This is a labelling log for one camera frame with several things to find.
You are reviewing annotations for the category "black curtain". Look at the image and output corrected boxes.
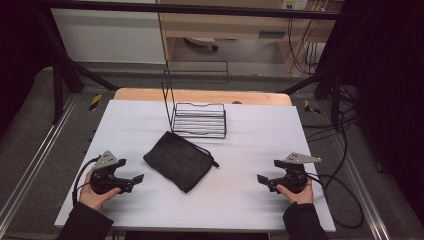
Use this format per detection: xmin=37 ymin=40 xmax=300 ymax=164
xmin=0 ymin=0 xmax=65 ymax=135
xmin=319 ymin=0 xmax=424 ymax=218

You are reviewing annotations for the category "black floor cable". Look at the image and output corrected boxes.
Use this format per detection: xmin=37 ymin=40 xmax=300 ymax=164
xmin=301 ymin=84 xmax=359 ymax=192

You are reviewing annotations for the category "white table mat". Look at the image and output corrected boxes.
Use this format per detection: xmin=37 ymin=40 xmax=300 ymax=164
xmin=54 ymin=99 xmax=337 ymax=234

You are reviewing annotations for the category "bundle of hanging cables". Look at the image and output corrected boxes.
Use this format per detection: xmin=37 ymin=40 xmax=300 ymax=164
xmin=286 ymin=15 xmax=324 ymax=76

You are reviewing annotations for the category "white cabinet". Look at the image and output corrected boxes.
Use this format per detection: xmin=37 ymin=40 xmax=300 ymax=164
xmin=50 ymin=7 xmax=167 ymax=65

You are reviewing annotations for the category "yellow black tape strip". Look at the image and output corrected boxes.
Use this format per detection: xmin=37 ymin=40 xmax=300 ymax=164
xmin=88 ymin=93 xmax=104 ymax=113
xmin=303 ymin=99 xmax=322 ymax=116

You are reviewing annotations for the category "black metal frame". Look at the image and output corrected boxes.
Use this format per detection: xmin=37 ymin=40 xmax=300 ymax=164
xmin=32 ymin=0 xmax=345 ymax=128

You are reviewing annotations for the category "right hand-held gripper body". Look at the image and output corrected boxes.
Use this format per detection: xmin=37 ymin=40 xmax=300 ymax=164
xmin=267 ymin=152 xmax=323 ymax=195

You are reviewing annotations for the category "black wire rack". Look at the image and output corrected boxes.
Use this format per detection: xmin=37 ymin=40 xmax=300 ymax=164
xmin=161 ymin=60 xmax=230 ymax=140

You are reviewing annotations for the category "light wooden table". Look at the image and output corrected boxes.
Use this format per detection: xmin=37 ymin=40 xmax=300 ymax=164
xmin=113 ymin=87 xmax=293 ymax=107

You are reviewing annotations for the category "aluminium floor rail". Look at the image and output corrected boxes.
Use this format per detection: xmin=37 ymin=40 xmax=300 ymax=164
xmin=327 ymin=132 xmax=392 ymax=240
xmin=0 ymin=94 xmax=80 ymax=232

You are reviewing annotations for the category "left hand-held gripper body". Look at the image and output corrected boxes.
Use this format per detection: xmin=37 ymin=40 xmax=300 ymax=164
xmin=89 ymin=150 xmax=134 ymax=196

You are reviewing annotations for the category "person's right hand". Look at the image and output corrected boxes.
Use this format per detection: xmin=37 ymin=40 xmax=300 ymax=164
xmin=275 ymin=177 xmax=315 ymax=205

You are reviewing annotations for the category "wooden desk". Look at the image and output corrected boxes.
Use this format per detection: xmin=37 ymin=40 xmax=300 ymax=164
xmin=155 ymin=0 xmax=345 ymax=73

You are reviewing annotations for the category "person's left hand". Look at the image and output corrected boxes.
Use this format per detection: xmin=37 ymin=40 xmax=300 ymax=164
xmin=79 ymin=169 xmax=122 ymax=212

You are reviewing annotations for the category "white wall socket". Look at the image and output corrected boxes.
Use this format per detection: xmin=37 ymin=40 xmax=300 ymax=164
xmin=280 ymin=0 xmax=309 ymax=11

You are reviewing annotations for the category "right hand-held gripper cable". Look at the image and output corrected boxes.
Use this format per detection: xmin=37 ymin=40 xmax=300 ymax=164
xmin=306 ymin=172 xmax=365 ymax=231

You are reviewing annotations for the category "left hand-held gripper cable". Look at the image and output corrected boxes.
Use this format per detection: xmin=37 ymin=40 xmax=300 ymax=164
xmin=71 ymin=155 xmax=101 ymax=206

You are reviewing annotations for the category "black fabric pouch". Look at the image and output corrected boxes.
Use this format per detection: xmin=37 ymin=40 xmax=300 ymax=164
xmin=142 ymin=130 xmax=221 ymax=195

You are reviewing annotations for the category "hand-held gripper cable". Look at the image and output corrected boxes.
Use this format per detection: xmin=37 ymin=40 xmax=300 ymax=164
xmin=306 ymin=172 xmax=365 ymax=231
xmin=71 ymin=155 xmax=101 ymax=206

